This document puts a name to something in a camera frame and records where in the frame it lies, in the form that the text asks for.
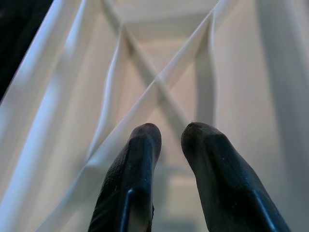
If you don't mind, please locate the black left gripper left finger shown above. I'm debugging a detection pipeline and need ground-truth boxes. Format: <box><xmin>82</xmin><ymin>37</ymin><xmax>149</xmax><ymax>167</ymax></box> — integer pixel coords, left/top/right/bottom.
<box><xmin>88</xmin><ymin>122</ymin><xmax>162</xmax><ymax>232</ymax></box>

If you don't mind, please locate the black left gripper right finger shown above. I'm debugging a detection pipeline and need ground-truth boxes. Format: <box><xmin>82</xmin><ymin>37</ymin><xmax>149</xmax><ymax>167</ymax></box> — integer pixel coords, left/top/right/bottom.
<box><xmin>180</xmin><ymin>122</ymin><xmax>293</xmax><ymax>232</ymax></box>

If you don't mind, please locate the white plastic table top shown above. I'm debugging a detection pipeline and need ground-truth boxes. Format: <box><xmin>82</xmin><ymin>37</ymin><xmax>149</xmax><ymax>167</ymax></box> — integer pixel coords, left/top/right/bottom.
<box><xmin>0</xmin><ymin>0</ymin><xmax>309</xmax><ymax>232</ymax></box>

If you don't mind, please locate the black plastic table cover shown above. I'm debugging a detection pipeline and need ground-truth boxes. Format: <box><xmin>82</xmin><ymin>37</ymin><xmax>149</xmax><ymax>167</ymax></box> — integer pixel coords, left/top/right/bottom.
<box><xmin>0</xmin><ymin>0</ymin><xmax>55</xmax><ymax>103</ymax></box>

